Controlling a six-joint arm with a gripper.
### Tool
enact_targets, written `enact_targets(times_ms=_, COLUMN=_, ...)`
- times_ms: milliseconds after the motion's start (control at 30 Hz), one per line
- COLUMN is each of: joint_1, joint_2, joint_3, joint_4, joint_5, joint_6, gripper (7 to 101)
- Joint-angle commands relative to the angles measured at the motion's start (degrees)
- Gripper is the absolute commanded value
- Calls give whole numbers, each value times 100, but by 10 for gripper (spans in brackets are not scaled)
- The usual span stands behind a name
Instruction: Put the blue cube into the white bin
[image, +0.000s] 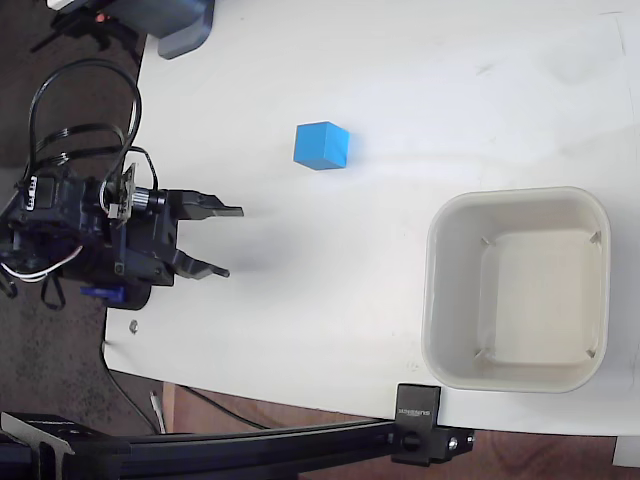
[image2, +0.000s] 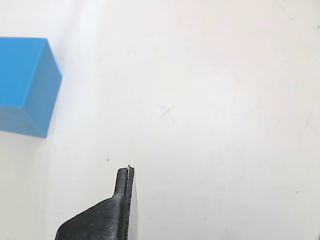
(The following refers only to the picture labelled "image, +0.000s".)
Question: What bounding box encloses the white square plastic bin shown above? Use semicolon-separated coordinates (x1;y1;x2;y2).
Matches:
421;186;612;394

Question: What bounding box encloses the thin black floor cable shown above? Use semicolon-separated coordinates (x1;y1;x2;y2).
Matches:
101;342;157;436

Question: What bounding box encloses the gripper-mounted camera module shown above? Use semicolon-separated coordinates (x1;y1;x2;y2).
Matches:
101;162;169;222

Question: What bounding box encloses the gray monitor stand base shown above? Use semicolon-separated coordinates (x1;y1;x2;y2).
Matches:
107;0;217;61

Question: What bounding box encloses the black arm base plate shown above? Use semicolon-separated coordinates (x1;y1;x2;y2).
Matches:
106;284;153;311

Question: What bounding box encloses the white cable connector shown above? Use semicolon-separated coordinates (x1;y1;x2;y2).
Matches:
148;390;167;435

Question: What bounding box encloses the white wire bundle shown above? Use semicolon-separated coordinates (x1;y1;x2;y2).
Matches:
0;244;84;282

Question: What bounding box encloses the white paper sheet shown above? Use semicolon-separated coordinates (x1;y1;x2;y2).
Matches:
612;434;640;469

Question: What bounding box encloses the black table clamp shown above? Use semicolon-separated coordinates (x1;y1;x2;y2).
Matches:
391;383;476;468

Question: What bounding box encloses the black looped round cable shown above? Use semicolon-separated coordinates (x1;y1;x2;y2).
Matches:
27;58;161;201

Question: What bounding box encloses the blue plastic base part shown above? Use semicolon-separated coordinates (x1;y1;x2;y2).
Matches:
79;284;126;306

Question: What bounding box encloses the blue cube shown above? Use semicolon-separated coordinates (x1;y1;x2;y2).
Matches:
292;120;351;172

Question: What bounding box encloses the black flat ribbon cable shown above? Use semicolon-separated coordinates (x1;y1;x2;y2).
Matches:
33;123;126;166

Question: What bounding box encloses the black six-joint robot arm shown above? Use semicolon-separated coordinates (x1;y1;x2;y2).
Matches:
0;164;121;284

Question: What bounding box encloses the black strap loop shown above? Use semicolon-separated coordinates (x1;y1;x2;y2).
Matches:
39;273;67;310

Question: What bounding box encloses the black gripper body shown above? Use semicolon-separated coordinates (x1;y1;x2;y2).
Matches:
113;189;184;289

